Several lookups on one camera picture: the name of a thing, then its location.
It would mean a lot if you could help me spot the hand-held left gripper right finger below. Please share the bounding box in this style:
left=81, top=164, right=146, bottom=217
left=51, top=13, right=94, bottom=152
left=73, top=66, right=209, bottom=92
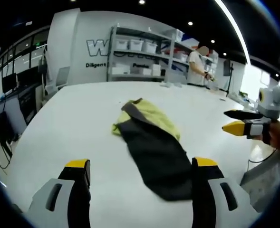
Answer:
left=191, top=156, right=252, bottom=228

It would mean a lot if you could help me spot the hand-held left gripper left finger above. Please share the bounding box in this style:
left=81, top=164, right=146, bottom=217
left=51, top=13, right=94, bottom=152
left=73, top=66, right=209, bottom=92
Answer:
left=27, top=159, right=92, bottom=228

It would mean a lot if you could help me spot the yellow and grey garment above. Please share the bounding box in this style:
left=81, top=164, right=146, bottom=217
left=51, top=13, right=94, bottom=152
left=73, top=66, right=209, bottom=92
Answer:
left=110, top=97, right=194, bottom=200

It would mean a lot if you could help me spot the black monitor on stand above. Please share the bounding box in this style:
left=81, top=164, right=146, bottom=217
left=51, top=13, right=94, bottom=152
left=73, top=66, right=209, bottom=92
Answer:
left=223, top=58, right=233, bottom=93

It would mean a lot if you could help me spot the white box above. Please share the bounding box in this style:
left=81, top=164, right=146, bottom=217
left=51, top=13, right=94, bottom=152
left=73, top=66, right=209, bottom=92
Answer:
left=151, top=64, right=162, bottom=76
left=111, top=66, right=131, bottom=75

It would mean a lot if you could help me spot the dark office desk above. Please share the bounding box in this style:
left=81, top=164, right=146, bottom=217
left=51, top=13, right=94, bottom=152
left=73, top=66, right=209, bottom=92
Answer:
left=16, top=83, right=48, bottom=124

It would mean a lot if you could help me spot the grey office chair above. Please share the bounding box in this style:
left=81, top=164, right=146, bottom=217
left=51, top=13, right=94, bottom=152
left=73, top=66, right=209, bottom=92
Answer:
left=44, top=66, right=70, bottom=95

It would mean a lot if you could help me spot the white storage bin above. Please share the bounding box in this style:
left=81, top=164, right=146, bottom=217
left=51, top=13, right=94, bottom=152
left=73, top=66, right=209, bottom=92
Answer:
left=142, top=40, right=158, bottom=54
left=128, top=38, right=144, bottom=51
left=116, top=38, right=130, bottom=50

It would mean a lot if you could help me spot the grey metal shelving unit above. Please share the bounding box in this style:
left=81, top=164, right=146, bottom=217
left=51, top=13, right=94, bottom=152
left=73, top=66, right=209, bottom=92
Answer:
left=106, top=24, right=190, bottom=83

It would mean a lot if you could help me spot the black computer monitor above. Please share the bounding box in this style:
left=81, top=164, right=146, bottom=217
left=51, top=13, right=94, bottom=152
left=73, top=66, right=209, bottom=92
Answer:
left=1, top=73, right=18, bottom=93

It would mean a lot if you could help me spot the white pillar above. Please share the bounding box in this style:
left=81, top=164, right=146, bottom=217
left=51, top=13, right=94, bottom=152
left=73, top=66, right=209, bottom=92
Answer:
left=46, top=8, right=81, bottom=87

